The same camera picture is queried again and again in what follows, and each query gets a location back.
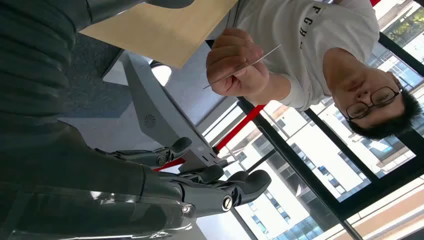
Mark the white round base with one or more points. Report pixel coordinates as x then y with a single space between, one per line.
161 74

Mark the black window frame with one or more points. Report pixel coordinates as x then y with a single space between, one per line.
407 169

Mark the grey kiosk display stand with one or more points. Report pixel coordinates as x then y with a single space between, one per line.
155 109

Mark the red beam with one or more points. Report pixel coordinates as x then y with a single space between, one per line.
242 124

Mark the person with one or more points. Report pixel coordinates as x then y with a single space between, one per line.
324 33

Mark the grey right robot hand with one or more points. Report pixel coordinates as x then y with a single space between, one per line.
82 185

